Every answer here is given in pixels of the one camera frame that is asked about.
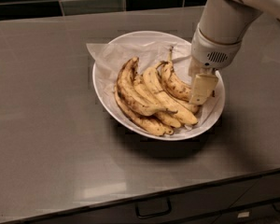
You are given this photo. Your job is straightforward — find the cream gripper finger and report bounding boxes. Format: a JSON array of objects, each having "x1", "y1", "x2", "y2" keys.
[
  {"x1": 189, "y1": 57, "x2": 213, "y2": 78},
  {"x1": 189, "y1": 74, "x2": 218, "y2": 105}
]

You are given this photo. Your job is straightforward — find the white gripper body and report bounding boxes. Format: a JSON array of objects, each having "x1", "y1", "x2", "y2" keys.
[{"x1": 191, "y1": 26, "x2": 242, "y2": 69}]

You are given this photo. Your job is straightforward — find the spotted banana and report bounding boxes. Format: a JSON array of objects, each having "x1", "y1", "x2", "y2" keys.
[
  {"x1": 161, "y1": 48, "x2": 194, "y2": 102},
  {"x1": 117, "y1": 57, "x2": 166, "y2": 116},
  {"x1": 114, "y1": 88, "x2": 174, "y2": 136}
]

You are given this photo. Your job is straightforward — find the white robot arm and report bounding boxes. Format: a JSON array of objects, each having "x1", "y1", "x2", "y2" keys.
[{"x1": 189, "y1": 0, "x2": 280, "y2": 105}]

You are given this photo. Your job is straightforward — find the small banana under right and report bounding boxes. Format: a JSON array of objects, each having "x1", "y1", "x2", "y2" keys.
[{"x1": 174, "y1": 98, "x2": 200, "y2": 115}]

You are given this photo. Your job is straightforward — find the yellow banana centre long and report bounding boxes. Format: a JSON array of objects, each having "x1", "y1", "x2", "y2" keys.
[{"x1": 143, "y1": 61, "x2": 198, "y2": 125}]

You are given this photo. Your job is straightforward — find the yellow banana centre lower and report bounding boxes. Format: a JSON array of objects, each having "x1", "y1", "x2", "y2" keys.
[{"x1": 133, "y1": 75, "x2": 181, "y2": 128}]

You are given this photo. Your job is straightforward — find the white oval bowl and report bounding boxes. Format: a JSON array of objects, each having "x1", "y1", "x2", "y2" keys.
[{"x1": 87, "y1": 31, "x2": 225, "y2": 141}]

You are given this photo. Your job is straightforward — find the white paper liner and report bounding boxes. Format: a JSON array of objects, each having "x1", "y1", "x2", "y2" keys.
[{"x1": 87, "y1": 41, "x2": 225, "y2": 133}]

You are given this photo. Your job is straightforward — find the dark cabinet drawer front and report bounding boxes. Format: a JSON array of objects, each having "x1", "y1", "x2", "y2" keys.
[{"x1": 21, "y1": 169, "x2": 280, "y2": 224}]

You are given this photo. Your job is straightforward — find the black drawer handle centre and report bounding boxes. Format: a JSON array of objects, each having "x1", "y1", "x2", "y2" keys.
[{"x1": 134, "y1": 198, "x2": 172, "y2": 219}]

